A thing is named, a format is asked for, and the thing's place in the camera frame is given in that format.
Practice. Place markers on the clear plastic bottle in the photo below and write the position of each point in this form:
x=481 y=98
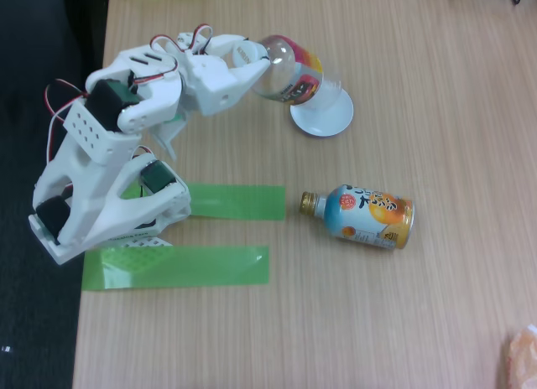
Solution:
x=293 y=79

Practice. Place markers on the orange juice bottle can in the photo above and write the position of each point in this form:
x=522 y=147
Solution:
x=369 y=217

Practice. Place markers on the white round plate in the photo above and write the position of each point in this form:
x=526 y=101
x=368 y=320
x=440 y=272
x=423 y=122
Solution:
x=335 y=116

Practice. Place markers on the green tape strip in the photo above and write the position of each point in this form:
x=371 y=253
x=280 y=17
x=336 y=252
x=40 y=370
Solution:
x=201 y=267
x=239 y=202

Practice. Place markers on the orange plastic bag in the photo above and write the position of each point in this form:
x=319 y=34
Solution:
x=524 y=355

